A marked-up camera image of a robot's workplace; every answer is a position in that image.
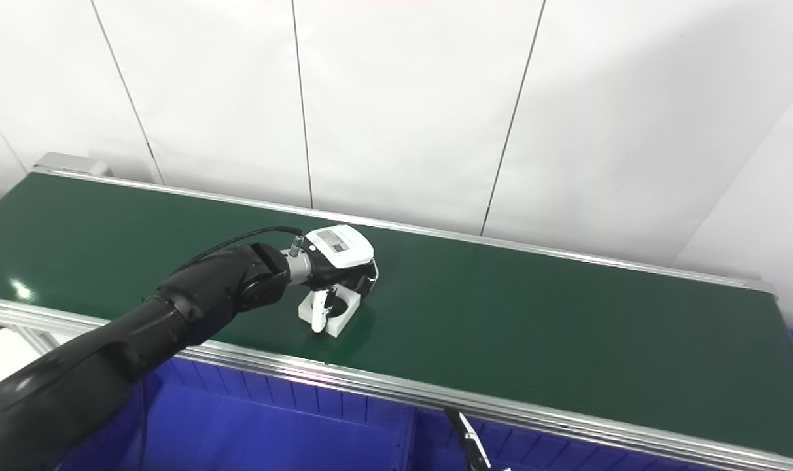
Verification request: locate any green conveyor belt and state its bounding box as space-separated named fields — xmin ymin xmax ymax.
xmin=0 ymin=173 xmax=793 ymax=462
xmin=0 ymin=167 xmax=793 ymax=471

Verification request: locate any white square part round hole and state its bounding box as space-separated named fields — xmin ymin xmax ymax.
xmin=298 ymin=287 xmax=362 ymax=339

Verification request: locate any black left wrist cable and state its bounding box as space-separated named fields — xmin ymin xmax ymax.
xmin=171 ymin=226 xmax=305 ymax=275

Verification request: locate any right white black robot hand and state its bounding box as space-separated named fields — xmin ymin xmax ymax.
xmin=444 ymin=407 xmax=496 ymax=471

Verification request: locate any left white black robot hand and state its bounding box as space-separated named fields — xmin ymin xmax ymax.
xmin=298 ymin=224 xmax=380 ymax=335

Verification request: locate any grey conveyor motor box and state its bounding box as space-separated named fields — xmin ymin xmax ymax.
xmin=33 ymin=152 xmax=110 ymax=177

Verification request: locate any aluminium conveyor leg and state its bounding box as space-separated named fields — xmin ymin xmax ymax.
xmin=14 ymin=324 xmax=65 ymax=358

